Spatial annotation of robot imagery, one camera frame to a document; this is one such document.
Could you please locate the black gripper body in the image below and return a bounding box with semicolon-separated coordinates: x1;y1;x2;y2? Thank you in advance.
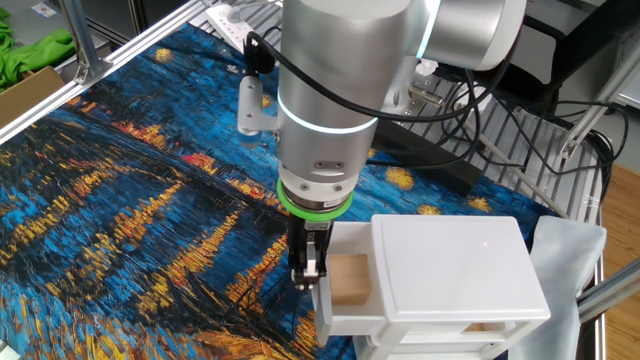
287;215;334;251

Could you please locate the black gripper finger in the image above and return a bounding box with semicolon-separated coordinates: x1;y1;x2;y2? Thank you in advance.
292;242;327;291
287;248;305;274

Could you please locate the white drawer with round knob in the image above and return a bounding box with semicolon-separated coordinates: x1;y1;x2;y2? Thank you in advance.
310;221;389;346

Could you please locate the light wooden cube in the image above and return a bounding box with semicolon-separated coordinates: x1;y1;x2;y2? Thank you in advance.
328;253;374;307

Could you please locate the white plastic drawer cabinet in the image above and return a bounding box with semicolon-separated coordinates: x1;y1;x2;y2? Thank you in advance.
352;214;551;360

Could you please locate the white plastic drawer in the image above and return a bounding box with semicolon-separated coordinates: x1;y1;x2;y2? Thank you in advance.
367;322;516;360

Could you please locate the black foam block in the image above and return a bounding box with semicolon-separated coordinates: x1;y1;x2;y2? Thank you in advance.
372;119;484;198

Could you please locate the starry night painted tablecloth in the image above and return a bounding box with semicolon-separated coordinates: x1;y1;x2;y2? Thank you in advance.
0;22;556;360

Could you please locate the pale grey cloth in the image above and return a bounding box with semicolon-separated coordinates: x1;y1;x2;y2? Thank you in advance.
507;215;608;360

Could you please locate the brown cardboard box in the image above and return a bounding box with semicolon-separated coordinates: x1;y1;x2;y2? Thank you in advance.
0;66;66;129

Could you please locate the black office chair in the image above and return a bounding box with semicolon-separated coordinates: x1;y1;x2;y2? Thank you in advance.
499;0;640;109

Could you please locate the green cloth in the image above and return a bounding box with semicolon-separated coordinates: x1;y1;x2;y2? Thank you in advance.
0;7;76;91

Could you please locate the small printed card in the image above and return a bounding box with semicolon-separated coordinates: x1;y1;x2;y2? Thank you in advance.
30;2;59;19

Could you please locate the green flange ring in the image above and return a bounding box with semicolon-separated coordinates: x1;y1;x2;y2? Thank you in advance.
276;179;355;222

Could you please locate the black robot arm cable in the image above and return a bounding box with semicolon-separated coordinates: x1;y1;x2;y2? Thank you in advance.
243;29;521;171

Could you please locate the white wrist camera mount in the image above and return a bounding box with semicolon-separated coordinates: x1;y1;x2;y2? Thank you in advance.
236;74;280;150

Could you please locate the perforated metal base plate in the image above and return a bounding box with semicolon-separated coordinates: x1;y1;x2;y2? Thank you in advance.
382;54;451;132

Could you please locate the grey cable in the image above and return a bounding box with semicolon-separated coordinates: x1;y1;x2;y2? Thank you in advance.
455;110;570;220

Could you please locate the black table cable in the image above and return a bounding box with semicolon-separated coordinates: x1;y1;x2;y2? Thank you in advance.
449;79;631;176

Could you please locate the aluminium table edge rail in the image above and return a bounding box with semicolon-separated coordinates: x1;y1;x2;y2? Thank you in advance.
0;0;214;142

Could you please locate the aluminium frame post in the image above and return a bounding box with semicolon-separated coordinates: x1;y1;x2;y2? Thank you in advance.
557;47;640;161
577;259;640;324
62;0;104;84

